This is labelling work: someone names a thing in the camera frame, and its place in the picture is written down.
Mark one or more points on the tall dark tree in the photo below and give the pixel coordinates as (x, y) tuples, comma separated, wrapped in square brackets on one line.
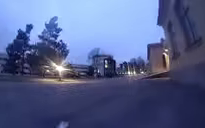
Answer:
[(51, 46)]

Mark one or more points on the long low building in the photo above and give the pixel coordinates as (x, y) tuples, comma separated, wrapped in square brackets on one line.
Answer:
[(79, 69)]

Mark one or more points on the lit street lamp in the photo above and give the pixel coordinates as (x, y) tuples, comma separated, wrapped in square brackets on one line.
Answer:
[(59, 69)]

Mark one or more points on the dark building with lit windows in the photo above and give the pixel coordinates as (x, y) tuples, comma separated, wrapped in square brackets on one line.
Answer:
[(104, 65)]

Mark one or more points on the row of distant trees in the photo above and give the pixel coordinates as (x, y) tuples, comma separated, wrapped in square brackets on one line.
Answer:
[(133, 65)]

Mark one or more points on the beige building with windows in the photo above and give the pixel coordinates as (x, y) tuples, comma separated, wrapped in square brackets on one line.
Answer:
[(190, 36)]

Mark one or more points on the brown building with archway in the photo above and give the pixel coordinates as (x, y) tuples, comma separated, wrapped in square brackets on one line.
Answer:
[(156, 56)]

